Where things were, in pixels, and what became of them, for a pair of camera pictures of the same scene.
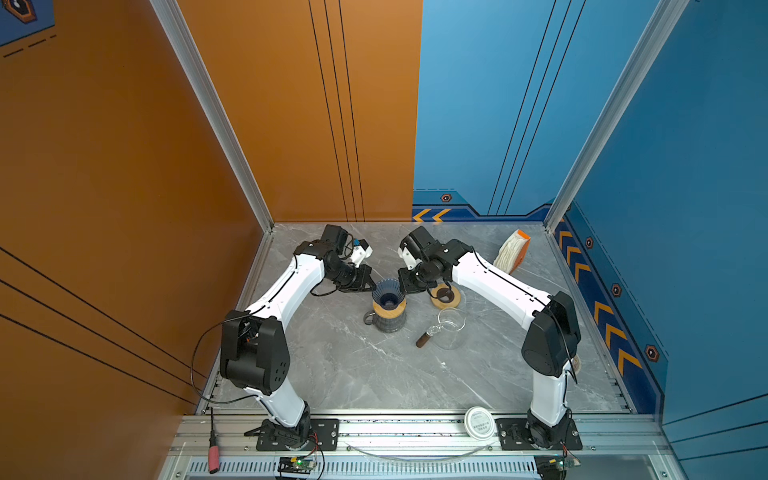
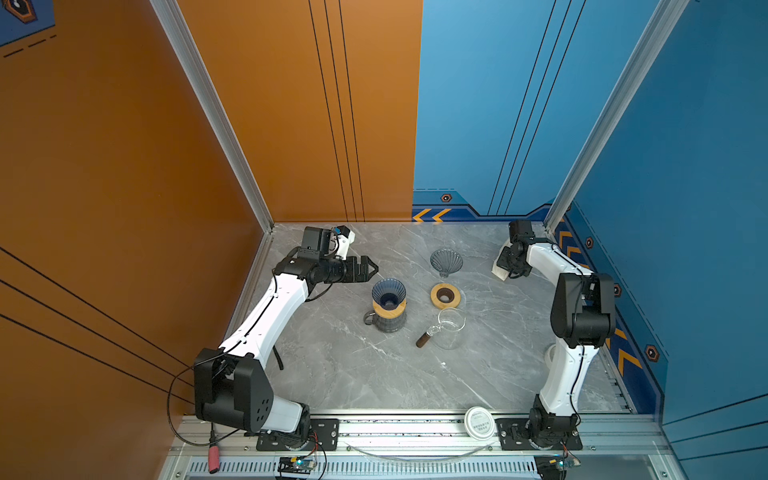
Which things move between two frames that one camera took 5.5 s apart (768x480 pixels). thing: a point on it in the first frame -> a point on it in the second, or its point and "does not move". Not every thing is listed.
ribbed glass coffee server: (387, 325) does not move
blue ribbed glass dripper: (388, 293) does not move
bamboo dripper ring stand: (390, 314) does not move
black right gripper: (405, 284) -> (503, 263)
